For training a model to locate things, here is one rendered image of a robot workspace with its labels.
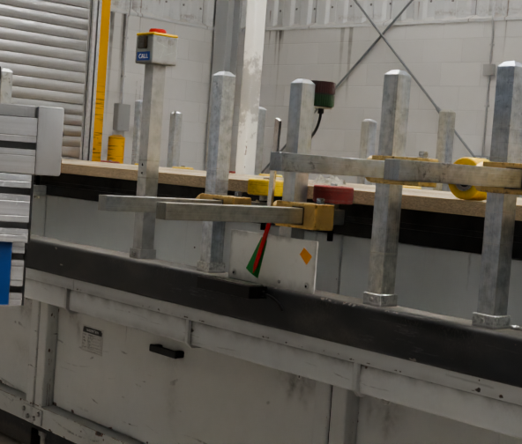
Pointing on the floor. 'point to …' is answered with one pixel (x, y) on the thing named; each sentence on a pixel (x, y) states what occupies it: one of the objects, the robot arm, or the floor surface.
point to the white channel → (250, 86)
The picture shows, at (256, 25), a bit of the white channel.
